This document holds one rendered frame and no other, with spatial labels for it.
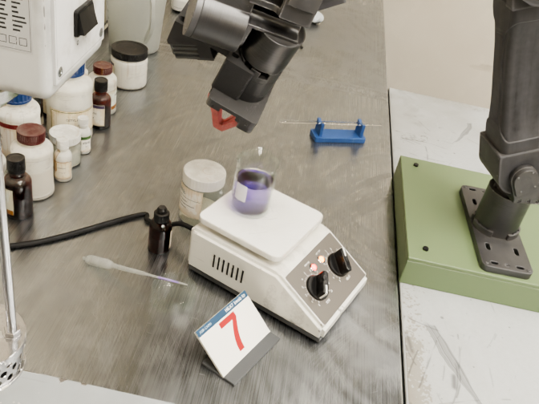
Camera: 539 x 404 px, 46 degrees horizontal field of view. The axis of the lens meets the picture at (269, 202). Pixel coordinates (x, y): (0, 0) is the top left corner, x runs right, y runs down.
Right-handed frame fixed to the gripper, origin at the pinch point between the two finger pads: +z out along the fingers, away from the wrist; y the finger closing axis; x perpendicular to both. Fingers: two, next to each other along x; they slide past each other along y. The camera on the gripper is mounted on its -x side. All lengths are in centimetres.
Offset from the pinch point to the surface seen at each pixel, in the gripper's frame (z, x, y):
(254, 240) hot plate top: -3.1, 9.6, 15.5
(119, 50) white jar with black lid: 24.9, -20.5, -24.5
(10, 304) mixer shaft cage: -18.5, -8.7, 40.0
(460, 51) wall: 56, 65, -128
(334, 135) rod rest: 16.3, 20.5, -25.0
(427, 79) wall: 69, 62, -123
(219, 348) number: -0.8, 10.9, 28.6
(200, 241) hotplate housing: 2.0, 4.5, 16.2
